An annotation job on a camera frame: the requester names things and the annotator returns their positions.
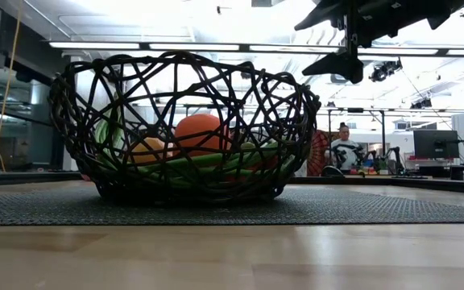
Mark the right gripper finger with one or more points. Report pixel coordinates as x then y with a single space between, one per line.
345 66
330 14

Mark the small green vegetable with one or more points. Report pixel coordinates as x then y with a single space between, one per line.
248 146

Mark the large orange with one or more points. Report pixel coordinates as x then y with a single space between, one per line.
200 133

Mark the green long bean bundle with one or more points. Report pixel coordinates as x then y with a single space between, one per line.
200 161

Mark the small yellow-orange citrus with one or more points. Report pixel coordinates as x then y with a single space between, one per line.
151 151

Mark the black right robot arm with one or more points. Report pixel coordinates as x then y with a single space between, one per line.
449 8

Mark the black background robot arm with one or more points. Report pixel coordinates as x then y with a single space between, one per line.
395 155

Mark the black ceiling spotlight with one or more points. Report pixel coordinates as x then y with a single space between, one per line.
421 104
383 71

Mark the person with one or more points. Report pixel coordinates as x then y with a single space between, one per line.
346 151

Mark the colourful patterned panel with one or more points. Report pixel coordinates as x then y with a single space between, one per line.
318 155

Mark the black monitor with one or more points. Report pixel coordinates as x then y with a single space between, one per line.
435 144

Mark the LED light bar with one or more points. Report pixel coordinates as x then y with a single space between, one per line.
195 46

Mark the grey woven placemat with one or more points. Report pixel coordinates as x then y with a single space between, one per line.
336 209

